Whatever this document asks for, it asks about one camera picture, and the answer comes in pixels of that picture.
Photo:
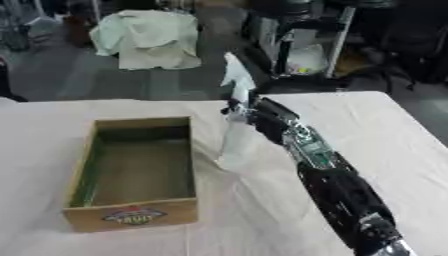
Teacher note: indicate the white plastic bag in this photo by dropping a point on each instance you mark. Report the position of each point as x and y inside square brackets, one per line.
[307, 60]

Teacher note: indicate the black office chair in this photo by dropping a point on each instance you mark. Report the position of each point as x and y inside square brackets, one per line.
[408, 40]

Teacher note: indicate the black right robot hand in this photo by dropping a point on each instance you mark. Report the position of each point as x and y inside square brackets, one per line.
[269, 121]

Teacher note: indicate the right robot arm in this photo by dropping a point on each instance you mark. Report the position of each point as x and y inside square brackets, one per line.
[338, 186]

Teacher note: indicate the metal shelf rack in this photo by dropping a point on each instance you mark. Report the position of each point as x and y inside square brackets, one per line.
[303, 30]

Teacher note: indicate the white plastic bottle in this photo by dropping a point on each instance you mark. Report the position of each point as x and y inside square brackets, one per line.
[238, 148]

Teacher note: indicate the tan cardboard box green inside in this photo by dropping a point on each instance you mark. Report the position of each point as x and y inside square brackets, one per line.
[140, 213]

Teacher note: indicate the white cloth draped over chair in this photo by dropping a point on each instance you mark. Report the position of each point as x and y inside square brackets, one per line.
[153, 40]

